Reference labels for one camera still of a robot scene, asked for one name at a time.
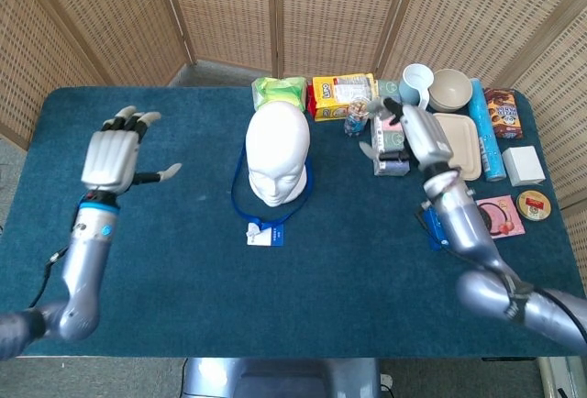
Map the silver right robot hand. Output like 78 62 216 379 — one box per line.
359 97 455 174

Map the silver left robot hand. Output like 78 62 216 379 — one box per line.
81 105 183 195

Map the blue lanyard with badge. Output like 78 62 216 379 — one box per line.
230 145 316 248

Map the beige lidded lunch box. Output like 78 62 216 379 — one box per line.
430 112 483 182

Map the pastel tissue multipack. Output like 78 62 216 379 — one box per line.
370 79 412 177

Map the beige bowl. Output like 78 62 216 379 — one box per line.
428 68 473 113

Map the light blue mug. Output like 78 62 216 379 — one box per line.
397 63 435 113

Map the blue cylindrical tube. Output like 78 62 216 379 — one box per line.
467 78 507 182

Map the clear candy jar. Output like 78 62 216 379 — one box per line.
343 96 371 138

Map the brown cookie packet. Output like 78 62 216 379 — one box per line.
483 87 525 140

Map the yellow Lipo biscuit bag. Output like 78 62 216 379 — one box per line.
305 72 380 123

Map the small white box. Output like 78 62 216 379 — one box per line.
501 145 547 188

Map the blue pink Oreo box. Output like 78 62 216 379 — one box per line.
421 194 526 251

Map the round gold tin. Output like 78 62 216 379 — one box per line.
515 189 552 223

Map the woven bamboo folding screen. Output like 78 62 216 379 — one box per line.
0 0 587 307

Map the white foam mannequin head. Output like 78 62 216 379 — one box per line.
245 101 311 208

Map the green tissue pack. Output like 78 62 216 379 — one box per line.
250 76 307 113

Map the blue table cloth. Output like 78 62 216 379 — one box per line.
0 85 587 360

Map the blue-grey robot torso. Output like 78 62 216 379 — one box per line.
181 357 384 398

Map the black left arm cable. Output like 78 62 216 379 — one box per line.
28 247 66 311

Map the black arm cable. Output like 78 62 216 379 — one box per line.
502 269 587 348
28 247 66 311

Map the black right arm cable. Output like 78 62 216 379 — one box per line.
502 269 587 348

